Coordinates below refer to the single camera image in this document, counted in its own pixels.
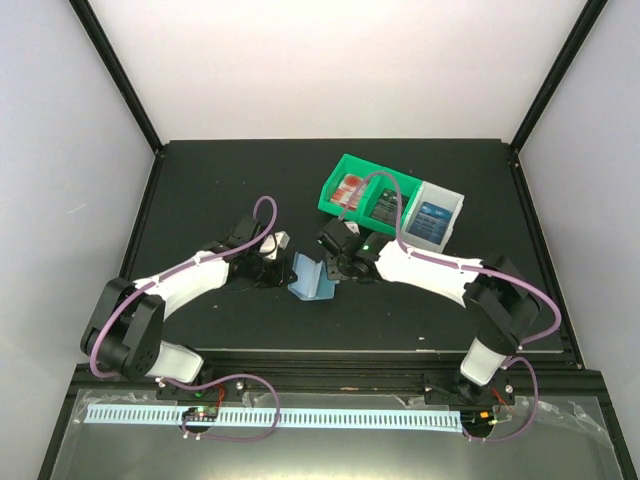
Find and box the blue card holder wallet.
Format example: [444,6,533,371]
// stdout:
[287,252,337,301]

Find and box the blue credit card stack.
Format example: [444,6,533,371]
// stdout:
[407,202,452,245]

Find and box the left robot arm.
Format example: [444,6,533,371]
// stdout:
[80,216,295,399]

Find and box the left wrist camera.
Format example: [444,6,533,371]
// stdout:
[259,231,290,261]

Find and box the white slotted cable duct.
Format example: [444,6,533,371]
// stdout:
[84,404,463,433]

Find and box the red white credit card stack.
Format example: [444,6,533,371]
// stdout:
[329,173,366,211]

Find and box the right small circuit board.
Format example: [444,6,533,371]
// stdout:
[463,411,513,428]

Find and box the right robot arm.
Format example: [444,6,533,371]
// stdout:
[317,219,540,403]

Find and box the right black frame post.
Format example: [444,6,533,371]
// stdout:
[510,0,608,154]

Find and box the green bin with black cards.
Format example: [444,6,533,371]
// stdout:
[356,165,423,235]

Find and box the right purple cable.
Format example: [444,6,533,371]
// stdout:
[337,171,562,445]

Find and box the black credit card stack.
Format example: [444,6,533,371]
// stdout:
[369,188,398,227]

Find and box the white bin with blue cards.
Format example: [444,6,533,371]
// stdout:
[401,181,465,254]

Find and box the green bin with red cards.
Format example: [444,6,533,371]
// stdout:
[317,154,382,223]

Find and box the left small circuit board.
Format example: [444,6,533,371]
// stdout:
[181,405,219,426]

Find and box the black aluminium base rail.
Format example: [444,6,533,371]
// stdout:
[74,349,601,401]

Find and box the small circuit board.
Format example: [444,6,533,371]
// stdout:
[181,405,219,426]
[463,411,513,428]

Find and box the left black frame post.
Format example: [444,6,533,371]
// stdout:
[69,0,163,154]

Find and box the black frame post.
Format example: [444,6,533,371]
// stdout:
[69,0,163,154]
[510,0,608,154]

